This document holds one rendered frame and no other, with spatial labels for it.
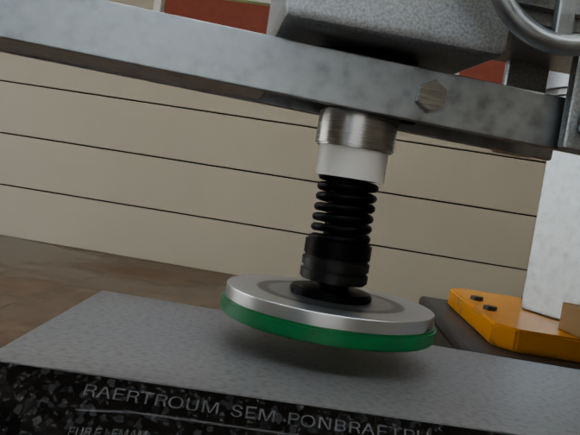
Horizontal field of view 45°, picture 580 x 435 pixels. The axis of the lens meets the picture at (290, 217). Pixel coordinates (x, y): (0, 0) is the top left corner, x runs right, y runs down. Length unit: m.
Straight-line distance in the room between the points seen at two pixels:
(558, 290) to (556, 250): 0.08
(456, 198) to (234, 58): 6.08
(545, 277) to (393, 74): 0.93
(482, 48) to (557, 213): 0.91
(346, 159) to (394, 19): 0.14
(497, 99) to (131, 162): 6.36
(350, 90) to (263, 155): 6.03
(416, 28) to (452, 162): 6.07
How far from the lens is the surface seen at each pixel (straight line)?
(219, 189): 6.74
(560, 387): 0.80
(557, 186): 1.54
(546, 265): 1.54
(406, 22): 0.63
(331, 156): 0.69
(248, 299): 0.65
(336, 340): 0.62
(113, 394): 0.56
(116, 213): 7.01
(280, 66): 0.65
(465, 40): 0.64
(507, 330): 1.30
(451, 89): 0.68
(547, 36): 0.61
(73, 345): 0.64
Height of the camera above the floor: 0.97
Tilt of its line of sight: 3 degrees down
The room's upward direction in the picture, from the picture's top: 9 degrees clockwise
